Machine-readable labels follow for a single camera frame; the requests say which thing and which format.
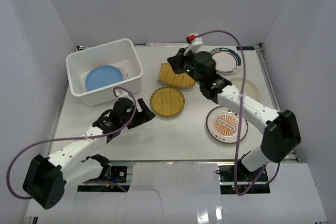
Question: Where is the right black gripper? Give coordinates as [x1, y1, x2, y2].
[167, 48, 204, 86]

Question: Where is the scoop-shaped woven bamboo tray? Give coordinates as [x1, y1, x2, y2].
[158, 63, 196, 89]

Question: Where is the round woven bamboo tray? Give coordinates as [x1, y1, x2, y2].
[150, 87, 185, 118]

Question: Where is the blue plastic plate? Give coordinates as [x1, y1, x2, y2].
[85, 65, 124, 91]

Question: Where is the pink plastic plate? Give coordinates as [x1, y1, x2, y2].
[118, 64, 132, 80]

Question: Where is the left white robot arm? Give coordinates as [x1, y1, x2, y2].
[23, 97, 155, 209]

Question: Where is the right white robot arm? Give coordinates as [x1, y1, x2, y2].
[167, 48, 301, 182]

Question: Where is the white plastic bin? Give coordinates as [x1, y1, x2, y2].
[66, 38, 143, 106]

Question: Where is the white plate with teal rim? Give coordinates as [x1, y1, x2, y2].
[210, 47, 242, 74]

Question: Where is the blue label sticker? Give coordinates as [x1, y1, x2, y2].
[236, 46, 255, 51]

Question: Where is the white plate orange sunburst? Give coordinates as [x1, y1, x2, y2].
[206, 106, 240, 144]

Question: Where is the cream plain plate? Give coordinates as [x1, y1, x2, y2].
[230, 78, 260, 101]

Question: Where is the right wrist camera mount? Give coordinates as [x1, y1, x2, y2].
[184, 33, 203, 56]

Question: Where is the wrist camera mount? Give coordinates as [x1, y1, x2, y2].
[113, 89, 131, 100]
[184, 33, 203, 56]

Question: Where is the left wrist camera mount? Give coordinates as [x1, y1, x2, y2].
[113, 89, 131, 100]

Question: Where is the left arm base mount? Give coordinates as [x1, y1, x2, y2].
[77, 166, 130, 193]

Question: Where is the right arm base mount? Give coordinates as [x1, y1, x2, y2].
[215, 165, 270, 195]

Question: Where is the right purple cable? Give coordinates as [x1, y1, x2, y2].
[196, 29, 280, 196]

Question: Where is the purple cable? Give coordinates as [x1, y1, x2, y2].
[196, 29, 280, 196]
[7, 86, 137, 199]

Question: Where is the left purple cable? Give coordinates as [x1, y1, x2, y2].
[7, 86, 137, 199]

